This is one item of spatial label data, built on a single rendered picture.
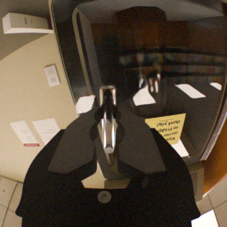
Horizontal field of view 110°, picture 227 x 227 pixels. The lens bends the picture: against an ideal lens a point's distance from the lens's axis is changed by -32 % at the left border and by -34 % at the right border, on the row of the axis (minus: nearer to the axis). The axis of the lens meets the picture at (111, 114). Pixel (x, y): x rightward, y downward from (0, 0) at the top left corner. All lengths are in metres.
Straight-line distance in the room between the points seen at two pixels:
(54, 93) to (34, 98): 0.16
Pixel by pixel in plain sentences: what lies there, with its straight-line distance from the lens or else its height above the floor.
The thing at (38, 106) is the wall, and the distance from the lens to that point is 0.82.
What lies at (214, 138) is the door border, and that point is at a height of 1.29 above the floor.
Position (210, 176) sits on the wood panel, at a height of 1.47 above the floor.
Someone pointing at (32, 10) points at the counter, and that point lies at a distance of 0.34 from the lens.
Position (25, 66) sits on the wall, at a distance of 0.77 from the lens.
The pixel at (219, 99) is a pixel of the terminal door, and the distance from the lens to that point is 0.27.
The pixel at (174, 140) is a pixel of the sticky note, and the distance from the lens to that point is 0.25.
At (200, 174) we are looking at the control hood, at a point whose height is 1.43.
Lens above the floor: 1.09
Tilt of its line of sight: 32 degrees up
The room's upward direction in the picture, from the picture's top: 170 degrees clockwise
